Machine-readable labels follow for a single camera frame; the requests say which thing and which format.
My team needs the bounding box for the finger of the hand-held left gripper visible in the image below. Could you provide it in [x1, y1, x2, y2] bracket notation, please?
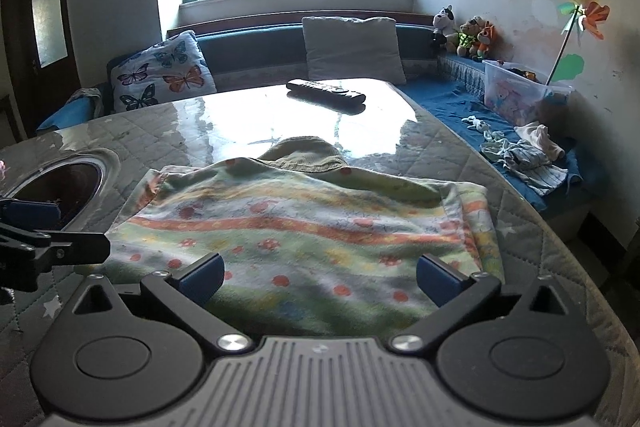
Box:
[0, 198, 62, 233]
[0, 222, 112, 293]

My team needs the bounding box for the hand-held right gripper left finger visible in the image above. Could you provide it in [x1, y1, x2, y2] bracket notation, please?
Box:
[72, 253, 256, 354]

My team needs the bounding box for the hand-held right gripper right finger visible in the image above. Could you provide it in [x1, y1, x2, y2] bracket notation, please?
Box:
[387, 254, 573, 353]

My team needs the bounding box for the striped pastel children's garment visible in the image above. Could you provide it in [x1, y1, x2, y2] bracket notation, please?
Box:
[102, 136, 506, 340]

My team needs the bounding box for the grey quilted star table cover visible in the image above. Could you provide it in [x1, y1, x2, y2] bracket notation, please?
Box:
[0, 79, 640, 427]

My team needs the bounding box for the grey crumpled cloth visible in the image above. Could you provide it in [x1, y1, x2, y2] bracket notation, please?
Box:
[70, 88, 103, 118]

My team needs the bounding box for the light blue striped garment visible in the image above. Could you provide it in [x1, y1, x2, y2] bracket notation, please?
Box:
[480, 139, 568, 198]

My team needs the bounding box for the small white cloth toy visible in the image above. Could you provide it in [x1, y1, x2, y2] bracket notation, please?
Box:
[461, 114, 503, 140]

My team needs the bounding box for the pink and white small garment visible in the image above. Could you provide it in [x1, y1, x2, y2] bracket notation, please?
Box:
[515, 122, 566, 162]

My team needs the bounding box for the dark wooden door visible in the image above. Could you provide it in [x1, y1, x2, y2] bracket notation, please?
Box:
[0, 0, 81, 142]

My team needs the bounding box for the butterfly print cushion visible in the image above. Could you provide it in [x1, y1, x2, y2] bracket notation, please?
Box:
[107, 30, 218, 114]

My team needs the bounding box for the clear plastic storage box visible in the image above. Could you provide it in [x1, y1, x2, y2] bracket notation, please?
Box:
[482, 59, 573, 125]

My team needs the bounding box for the black remote control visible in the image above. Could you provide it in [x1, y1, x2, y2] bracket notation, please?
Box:
[286, 78, 367, 106]

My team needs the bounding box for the blue corner sofa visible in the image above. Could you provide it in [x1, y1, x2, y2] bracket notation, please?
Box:
[35, 24, 596, 228]

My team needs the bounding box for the orange plush toy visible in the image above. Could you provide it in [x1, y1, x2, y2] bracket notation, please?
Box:
[472, 22, 498, 62]

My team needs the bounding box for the brown plush bear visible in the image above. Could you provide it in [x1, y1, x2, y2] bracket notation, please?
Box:
[457, 17, 483, 58]

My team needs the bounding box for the grey cushion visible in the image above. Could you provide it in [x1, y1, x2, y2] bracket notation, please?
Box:
[301, 16, 407, 85]

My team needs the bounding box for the black and white plush toy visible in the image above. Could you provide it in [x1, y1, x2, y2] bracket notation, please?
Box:
[432, 5, 458, 52]

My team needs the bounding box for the colourful paper pinwheel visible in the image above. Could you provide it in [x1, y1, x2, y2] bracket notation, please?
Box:
[545, 0, 611, 85]

